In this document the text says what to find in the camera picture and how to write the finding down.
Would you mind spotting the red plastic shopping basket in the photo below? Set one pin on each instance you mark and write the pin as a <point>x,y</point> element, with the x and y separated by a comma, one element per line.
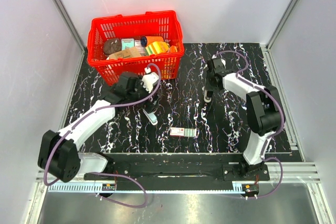
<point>163,23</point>

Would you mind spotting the brown cardboard box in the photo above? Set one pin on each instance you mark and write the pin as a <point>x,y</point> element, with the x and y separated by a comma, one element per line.
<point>125,54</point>

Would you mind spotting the brown round cookie pack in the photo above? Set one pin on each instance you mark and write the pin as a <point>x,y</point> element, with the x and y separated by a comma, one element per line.
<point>111,46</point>

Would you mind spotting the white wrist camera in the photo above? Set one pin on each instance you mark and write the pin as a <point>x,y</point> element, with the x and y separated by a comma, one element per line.
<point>149,80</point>
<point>223,62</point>

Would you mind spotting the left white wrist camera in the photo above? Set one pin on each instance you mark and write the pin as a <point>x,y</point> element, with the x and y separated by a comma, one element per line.
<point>149,80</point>

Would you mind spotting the small light blue stapler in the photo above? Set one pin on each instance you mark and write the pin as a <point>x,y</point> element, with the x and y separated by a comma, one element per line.
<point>151,117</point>

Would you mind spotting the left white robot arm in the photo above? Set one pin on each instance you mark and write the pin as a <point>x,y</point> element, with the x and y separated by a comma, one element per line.
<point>59,151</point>

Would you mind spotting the yellow green striped box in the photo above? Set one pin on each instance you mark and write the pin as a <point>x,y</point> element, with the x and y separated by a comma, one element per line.
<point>157,47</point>

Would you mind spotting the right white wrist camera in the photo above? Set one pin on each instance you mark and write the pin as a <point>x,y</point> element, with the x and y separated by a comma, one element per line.
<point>223,62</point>

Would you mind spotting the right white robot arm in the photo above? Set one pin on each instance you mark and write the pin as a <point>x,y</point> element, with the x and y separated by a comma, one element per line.
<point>265,116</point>

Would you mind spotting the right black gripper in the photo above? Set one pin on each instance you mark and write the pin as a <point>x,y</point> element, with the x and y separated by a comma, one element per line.
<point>208,76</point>

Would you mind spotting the orange cylindrical can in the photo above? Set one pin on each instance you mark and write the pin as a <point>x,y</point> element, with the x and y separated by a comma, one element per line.
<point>147,40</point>

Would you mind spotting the teal white small box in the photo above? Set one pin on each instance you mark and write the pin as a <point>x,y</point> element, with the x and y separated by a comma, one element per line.
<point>127,43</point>

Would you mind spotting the red white staples box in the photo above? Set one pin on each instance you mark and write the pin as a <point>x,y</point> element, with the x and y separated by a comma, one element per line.
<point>183,132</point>

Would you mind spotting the white black stapler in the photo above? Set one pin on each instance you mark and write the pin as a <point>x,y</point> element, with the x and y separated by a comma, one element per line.
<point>207,93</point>

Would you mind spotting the aluminium frame rail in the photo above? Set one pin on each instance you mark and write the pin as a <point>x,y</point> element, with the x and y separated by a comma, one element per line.
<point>284,173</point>

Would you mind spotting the orange snack packet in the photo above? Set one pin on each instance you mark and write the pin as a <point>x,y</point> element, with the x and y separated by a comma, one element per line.
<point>173,49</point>

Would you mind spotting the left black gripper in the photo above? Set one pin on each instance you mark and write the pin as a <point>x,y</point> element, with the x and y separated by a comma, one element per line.
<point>149,106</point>

